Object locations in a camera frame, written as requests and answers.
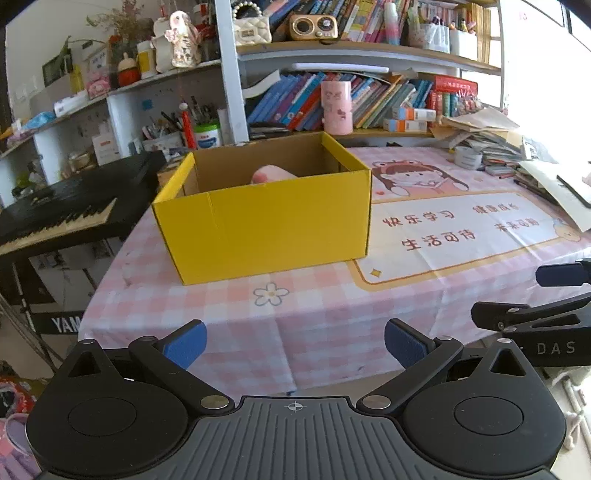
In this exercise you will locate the brass bowl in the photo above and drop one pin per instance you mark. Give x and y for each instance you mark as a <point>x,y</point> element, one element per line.
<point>79,161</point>

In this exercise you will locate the cream quilted handbag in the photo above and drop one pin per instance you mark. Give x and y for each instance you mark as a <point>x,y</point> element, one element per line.
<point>251,30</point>

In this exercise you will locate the yellow cardboard box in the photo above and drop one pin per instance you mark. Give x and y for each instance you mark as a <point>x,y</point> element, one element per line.
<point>263,230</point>

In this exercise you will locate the pink cartoon tin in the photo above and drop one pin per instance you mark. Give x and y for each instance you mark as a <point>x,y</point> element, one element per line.
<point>98,85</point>

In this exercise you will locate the white bookshelf unit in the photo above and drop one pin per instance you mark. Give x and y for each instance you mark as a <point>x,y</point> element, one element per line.
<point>228,92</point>

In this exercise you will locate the white tissue pack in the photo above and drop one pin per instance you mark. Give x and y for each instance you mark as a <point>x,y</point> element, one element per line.
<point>70,106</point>

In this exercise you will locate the white carton box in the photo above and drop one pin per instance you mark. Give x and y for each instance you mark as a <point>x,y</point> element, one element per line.
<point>104,147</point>

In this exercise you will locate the black electronic keyboard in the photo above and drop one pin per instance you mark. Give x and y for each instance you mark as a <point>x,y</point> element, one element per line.
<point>69,198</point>

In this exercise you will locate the pink plush toy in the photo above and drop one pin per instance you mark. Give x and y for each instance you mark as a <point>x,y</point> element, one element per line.
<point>272,174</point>

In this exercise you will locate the dried flower bouquet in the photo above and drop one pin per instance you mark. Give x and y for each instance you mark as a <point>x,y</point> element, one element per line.
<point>122,21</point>

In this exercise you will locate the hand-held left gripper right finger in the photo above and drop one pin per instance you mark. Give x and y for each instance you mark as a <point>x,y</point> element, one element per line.
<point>406,344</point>

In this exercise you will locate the pile of papers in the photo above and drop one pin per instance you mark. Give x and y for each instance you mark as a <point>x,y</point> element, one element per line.
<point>498,138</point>

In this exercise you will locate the wooden chessboard box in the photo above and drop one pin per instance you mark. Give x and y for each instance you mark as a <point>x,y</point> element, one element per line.
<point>168,177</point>

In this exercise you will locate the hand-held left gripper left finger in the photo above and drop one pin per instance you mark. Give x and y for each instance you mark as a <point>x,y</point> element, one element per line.
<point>189,341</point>

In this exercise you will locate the red book box set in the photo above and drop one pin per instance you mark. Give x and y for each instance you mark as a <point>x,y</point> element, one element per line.
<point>455,94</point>

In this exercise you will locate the black keyboard stand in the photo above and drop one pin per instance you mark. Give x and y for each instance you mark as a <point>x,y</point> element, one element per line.
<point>60,323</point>

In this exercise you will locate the pink cartoon cup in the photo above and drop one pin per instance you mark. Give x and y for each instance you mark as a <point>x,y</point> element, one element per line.
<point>337,110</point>

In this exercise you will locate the red tassel ornament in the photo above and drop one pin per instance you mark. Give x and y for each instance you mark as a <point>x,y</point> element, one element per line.
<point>186,129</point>

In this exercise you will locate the pink bag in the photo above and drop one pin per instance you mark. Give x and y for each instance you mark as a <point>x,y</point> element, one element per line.
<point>14,443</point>

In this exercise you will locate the pastel striped bottle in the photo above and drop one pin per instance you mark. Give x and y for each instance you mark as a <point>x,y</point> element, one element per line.
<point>391,21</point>

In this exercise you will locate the row of leaning books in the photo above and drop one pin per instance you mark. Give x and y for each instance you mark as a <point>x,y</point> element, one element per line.
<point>286,101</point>

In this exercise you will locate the shelf of picture books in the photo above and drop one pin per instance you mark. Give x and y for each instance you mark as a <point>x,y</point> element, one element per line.
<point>360,18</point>

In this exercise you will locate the white pen holder with pens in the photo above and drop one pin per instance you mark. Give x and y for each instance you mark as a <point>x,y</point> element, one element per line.
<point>161,141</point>

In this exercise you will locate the blue tissue pack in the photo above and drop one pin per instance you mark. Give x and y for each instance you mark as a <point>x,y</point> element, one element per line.
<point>38,120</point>

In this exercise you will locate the floral fabric rabbit doll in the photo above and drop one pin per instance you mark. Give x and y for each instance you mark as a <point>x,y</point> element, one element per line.
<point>182,41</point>

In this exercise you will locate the orange white carton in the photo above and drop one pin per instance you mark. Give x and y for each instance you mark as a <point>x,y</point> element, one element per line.
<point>418,114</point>
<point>404,126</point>

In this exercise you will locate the pen holder with brushes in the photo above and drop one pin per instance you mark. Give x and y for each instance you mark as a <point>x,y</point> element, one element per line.
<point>203,110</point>

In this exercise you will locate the white jar green lid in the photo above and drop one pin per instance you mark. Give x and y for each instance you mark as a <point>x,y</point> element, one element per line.
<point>207,136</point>

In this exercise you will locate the red round doll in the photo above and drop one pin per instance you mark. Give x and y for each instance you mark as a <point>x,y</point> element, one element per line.
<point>128,74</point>

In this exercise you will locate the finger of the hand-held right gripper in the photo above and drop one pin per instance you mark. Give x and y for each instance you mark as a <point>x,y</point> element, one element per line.
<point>563,274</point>
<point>531,316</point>

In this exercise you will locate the cartoon girl desk mat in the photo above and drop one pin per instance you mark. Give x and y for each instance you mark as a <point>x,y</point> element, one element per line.
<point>461,240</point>

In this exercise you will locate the wooden radio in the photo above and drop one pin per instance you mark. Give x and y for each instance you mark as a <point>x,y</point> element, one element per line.
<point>314,27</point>

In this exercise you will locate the pink checked desktop tablecloth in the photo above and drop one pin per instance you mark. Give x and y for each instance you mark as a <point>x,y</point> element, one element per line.
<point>323,323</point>

